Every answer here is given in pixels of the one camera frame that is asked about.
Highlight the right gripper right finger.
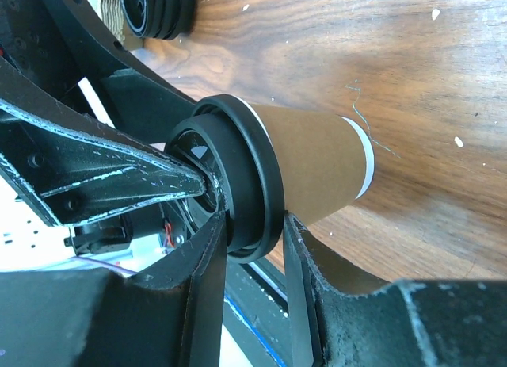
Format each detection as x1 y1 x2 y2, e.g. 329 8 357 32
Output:
283 214 506 366

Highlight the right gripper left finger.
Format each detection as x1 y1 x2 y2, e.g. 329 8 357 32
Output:
1 212 227 366

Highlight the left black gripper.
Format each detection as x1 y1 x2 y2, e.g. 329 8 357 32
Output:
1 0 205 227

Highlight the black plastic cup lid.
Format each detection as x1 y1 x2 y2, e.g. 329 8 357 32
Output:
165 94 285 264

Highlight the brown paper coffee cup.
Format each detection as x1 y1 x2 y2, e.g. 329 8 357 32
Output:
246 104 375 225

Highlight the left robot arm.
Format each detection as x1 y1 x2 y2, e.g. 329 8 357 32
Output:
1 0 205 256

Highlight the cardboard cup carrier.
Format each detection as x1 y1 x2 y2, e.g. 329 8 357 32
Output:
99 0 143 51

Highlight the stack of black lids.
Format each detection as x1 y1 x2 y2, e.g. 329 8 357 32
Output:
120 0 196 40

